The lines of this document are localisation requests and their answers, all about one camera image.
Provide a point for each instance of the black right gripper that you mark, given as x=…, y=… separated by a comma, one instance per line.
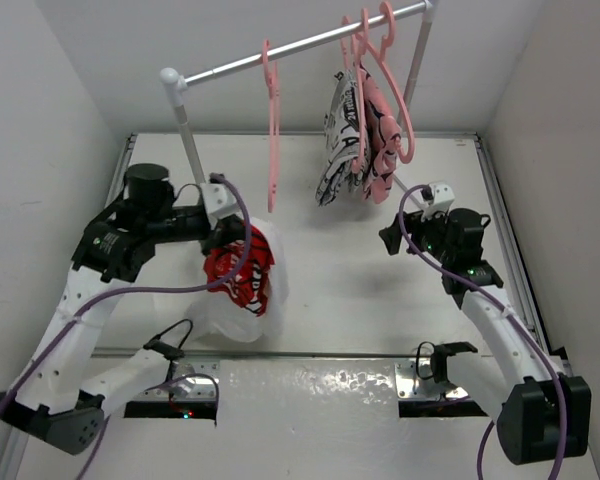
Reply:
x=414, y=223

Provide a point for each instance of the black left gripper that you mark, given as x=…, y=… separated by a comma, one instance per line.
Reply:
x=227, y=228

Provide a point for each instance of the white red print t-shirt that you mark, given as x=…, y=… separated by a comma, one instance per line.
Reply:
x=250, y=305

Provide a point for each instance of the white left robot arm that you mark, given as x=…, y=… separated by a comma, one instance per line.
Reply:
x=50, y=400

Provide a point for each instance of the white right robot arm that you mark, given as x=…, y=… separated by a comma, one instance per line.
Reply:
x=539, y=412

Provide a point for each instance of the pink print shirt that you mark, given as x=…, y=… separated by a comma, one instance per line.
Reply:
x=378, y=180

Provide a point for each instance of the black white print shirt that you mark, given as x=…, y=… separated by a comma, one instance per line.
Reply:
x=340, y=149

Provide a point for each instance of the pink hanger holding print shirt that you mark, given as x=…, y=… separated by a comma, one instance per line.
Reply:
x=355, y=107

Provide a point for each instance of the white silver clothes rack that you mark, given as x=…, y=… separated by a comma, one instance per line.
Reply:
x=233, y=97

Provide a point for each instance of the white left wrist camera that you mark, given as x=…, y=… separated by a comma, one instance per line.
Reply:
x=218, y=199

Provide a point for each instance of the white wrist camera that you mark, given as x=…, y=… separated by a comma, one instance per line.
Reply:
x=438, y=197
x=218, y=199

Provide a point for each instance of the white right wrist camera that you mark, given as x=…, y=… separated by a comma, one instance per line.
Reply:
x=438, y=197

